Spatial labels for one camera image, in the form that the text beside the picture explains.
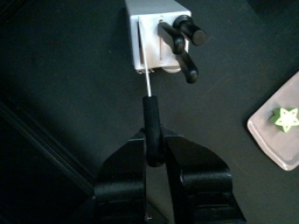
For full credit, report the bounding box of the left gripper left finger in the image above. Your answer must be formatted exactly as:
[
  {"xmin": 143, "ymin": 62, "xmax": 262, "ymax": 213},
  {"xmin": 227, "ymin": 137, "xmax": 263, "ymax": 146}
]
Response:
[{"xmin": 92, "ymin": 129, "xmax": 150, "ymax": 224}]

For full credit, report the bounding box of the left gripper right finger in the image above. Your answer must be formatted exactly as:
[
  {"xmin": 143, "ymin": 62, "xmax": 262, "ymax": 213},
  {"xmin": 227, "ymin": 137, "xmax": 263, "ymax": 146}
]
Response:
[{"xmin": 163, "ymin": 127, "xmax": 249, "ymax": 224}]

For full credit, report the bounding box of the cleaver with black handle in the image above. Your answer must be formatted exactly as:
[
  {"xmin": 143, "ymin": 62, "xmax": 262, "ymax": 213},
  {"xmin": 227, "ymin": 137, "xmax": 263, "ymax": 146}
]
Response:
[{"xmin": 136, "ymin": 16, "xmax": 167, "ymax": 168}]

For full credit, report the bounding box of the green star toy piece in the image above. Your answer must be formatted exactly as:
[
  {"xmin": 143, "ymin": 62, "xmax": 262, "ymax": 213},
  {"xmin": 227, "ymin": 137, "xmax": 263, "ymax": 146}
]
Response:
[{"xmin": 269, "ymin": 107, "xmax": 299, "ymax": 134}]

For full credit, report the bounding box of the grey knife block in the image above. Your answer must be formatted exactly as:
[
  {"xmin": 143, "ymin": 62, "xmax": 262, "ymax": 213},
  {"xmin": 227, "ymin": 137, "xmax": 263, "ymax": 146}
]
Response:
[{"xmin": 124, "ymin": 0, "xmax": 193, "ymax": 74}]

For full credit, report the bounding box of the knife with curved black handle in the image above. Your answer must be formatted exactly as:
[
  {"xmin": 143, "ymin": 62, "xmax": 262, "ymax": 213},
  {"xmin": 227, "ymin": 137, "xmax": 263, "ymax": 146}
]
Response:
[{"xmin": 157, "ymin": 20, "xmax": 201, "ymax": 85}]

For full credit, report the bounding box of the knife with straight black handle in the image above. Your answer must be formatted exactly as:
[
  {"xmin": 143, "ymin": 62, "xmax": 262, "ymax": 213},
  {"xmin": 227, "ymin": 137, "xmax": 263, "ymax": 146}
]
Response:
[{"xmin": 173, "ymin": 14, "xmax": 209, "ymax": 47}]

